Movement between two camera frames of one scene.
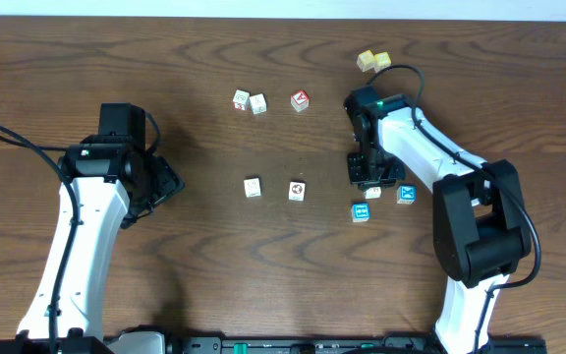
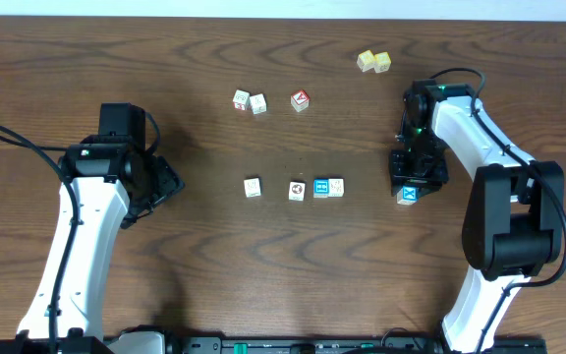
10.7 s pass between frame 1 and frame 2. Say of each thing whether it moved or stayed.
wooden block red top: stayed
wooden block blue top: moved
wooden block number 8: moved
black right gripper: moved
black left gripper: stayed
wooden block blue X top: stayed
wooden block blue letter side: stayed
